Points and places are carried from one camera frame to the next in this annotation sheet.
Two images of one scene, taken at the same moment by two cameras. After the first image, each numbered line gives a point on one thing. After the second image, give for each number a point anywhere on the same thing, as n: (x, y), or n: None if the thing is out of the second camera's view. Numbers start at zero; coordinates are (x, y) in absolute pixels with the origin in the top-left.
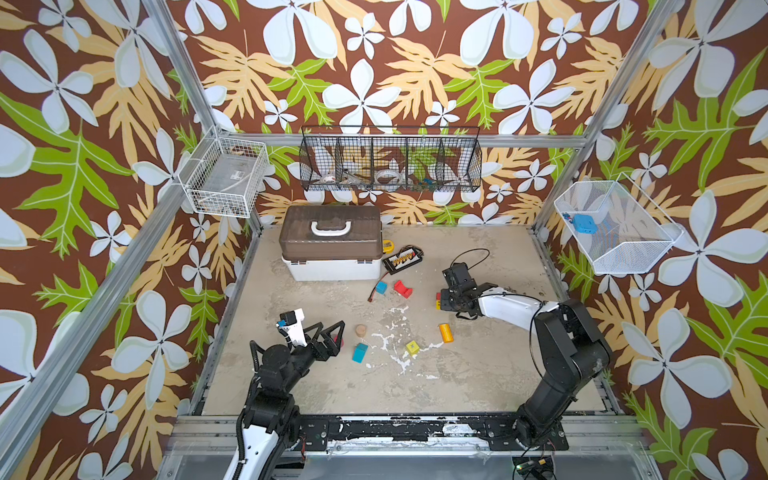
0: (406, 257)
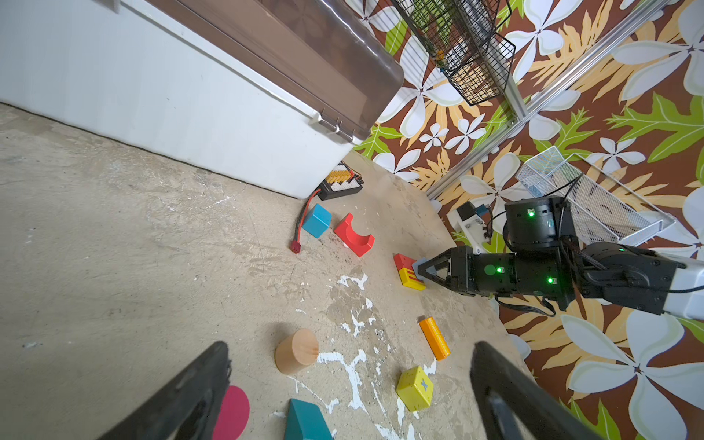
0: (342, 180)
